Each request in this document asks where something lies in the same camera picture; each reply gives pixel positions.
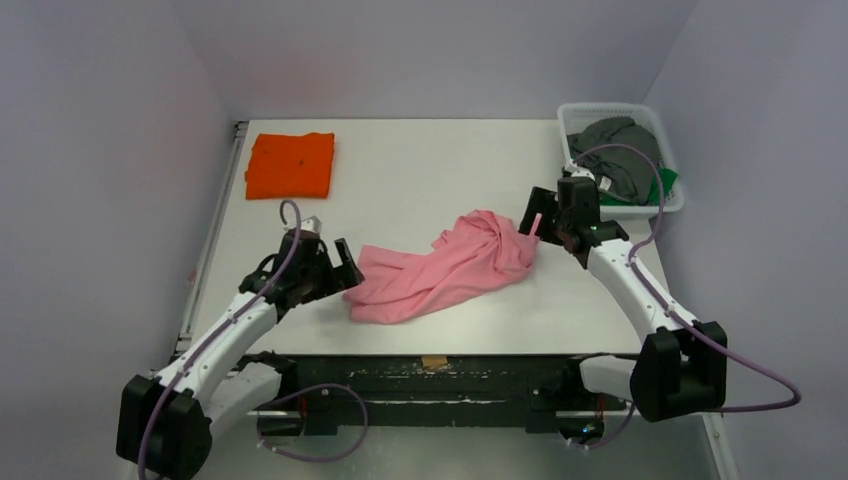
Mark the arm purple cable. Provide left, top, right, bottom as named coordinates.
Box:
left=135, top=198, right=369, bottom=480
left=566, top=143, right=803, bottom=452

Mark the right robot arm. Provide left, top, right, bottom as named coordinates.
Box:
left=519, top=176, right=728, bottom=422

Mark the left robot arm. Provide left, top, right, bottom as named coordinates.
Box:
left=115, top=221, right=364, bottom=479

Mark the green t shirt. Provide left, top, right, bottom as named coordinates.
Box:
left=600, top=168, right=678, bottom=206

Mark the white plastic basket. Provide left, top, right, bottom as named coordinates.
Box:
left=557, top=102, right=684, bottom=220

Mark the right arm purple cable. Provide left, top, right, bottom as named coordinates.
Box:
left=566, top=143, right=803, bottom=452

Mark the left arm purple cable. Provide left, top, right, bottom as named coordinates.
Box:
left=135, top=198, right=369, bottom=480

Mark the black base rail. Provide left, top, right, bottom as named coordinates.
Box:
left=231, top=354, right=637, bottom=439

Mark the pink t shirt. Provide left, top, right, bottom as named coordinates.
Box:
left=343, top=210, right=540, bottom=325

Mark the folded orange t shirt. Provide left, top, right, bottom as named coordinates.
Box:
left=245, top=132, right=335, bottom=200

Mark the brown tape piece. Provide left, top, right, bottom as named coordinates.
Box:
left=421, top=355, right=449, bottom=370

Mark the grey t shirt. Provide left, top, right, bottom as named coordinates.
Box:
left=566, top=116, right=661, bottom=203

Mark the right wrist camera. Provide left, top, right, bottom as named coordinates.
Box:
left=563, top=164, right=595, bottom=181

